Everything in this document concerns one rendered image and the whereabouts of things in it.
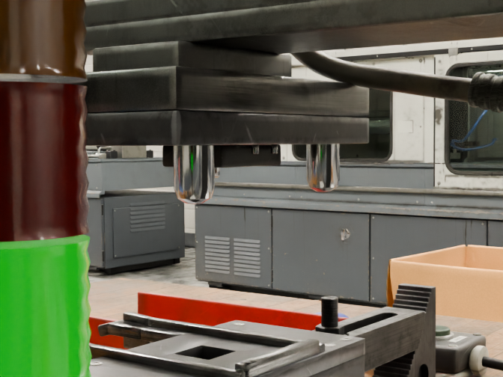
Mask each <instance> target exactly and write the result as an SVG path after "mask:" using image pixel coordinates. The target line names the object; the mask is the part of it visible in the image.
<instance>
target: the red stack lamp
mask: <svg viewBox="0 0 503 377"><path fill-rule="evenodd" d="M87 89H88V87H87V86H83V85H72V84H62V83H49V82H0V242H20V241H33V240H44V239H59V238H66V237H71V236H79V235H83V234H86V233H89V232H90V229H89V226H88V221H87V217H88V212H89V208H90V207H89V204H88V199H87V196H86V195H87V192H88V186H89V181H88V176H87V173H86V170H87V166H88V161H89V158H88V154H87V150H86V144H87V141H88V131H87V128H86V125H85V122H86V119H87V115H88V108H87V105H86V101H85V96H86V93H87Z"/></svg>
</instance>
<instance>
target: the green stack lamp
mask: <svg viewBox="0 0 503 377"><path fill-rule="evenodd" d="M89 241H90V237H89V236H86V235H79V236H71V237H66V238H59V239H44V240H33V241H20V242H0V377H91V371H90V369H89V366H90V363H91V358H92V355H91V350H90V346H89V342H90V338H91V328H90V325H89V321H88V320H89V316H90V313H91V306H90V303H89V300H88V295H89V292H90V288H91V284H90V281H89V277H88V270H89V266H90V263H91V261H90V258H89V255H88V244H89Z"/></svg>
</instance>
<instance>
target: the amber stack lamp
mask: <svg viewBox="0 0 503 377"><path fill-rule="evenodd" d="M86 8H87V7H86V3H85V0H0V82H49V83H62V84H72V83H80V82H86V81H87V80H88V79H87V76H86V72H85V63H86V60H87V52H86V49H85V44H84V43H85V37H86V34H87V29H86V27H85V21H84V17H85V11H86Z"/></svg>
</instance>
